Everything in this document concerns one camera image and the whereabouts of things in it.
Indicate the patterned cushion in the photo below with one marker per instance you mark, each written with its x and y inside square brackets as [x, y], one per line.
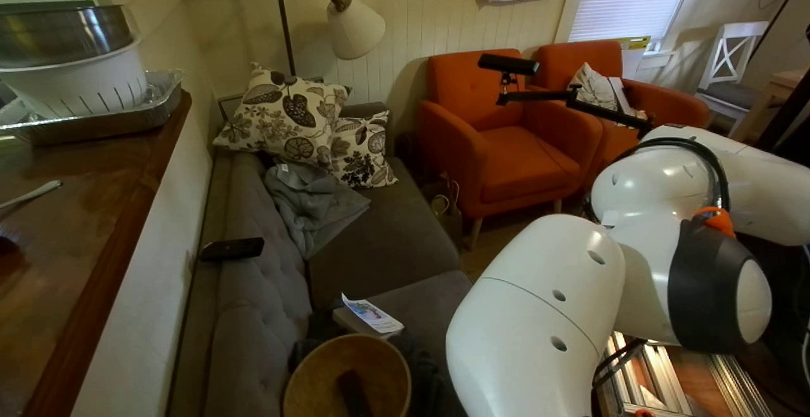
[595, 88]

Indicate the small floral pillow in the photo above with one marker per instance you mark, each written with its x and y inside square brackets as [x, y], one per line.
[362, 151]

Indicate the metal bowl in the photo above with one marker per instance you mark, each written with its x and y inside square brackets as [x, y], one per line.
[57, 34]

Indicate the white colander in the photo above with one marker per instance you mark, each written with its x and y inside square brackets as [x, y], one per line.
[82, 85]

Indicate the white wooden chair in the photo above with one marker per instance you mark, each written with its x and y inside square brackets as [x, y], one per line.
[734, 62]

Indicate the brown bag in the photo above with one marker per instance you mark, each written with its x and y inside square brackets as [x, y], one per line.
[446, 211]

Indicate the wooden bowl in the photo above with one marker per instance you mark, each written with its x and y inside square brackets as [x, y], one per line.
[316, 379]

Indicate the book with white cover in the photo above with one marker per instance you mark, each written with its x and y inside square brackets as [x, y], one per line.
[370, 317]

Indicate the grey striped towel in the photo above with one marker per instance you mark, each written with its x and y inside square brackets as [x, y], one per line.
[313, 205]

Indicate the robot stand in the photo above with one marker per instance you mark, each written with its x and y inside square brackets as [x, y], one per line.
[658, 379]

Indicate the floor lamp with white shade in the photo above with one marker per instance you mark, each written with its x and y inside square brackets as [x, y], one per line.
[354, 24]

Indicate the foil tray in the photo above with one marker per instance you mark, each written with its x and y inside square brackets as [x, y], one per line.
[126, 119]

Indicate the black remote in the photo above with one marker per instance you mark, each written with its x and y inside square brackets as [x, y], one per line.
[354, 395]
[231, 248]

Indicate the camera on mount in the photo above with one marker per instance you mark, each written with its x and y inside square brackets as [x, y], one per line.
[507, 63]

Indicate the light wooden table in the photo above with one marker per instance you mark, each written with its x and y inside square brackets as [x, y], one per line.
[775, 97]

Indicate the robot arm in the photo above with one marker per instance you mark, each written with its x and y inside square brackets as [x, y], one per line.
[544, 303]

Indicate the silver knife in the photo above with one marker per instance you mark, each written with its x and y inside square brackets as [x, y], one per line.
[31, 194]

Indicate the grey tufted sofa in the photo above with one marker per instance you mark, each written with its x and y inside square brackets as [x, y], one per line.
[392, 240]

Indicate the wooden counter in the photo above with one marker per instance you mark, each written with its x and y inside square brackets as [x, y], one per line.
[69, 240]

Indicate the orange armchair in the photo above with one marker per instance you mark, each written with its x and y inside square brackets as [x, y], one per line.
[506, 151]
[671, 104]

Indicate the large floral pillow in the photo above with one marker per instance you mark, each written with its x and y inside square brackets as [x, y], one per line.
[285, 116]

